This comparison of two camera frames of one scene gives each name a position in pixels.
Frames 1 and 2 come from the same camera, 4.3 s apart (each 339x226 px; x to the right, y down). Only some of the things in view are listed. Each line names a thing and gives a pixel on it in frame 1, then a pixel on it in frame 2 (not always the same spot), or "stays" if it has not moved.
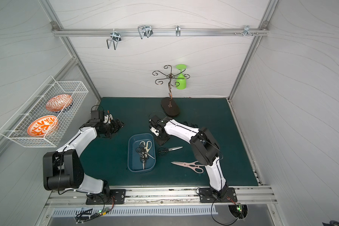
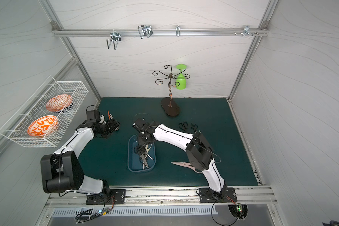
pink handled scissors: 191,165 stays
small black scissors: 141,149 stays
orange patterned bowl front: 43,125 stays
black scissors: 162,150 -> 141,149
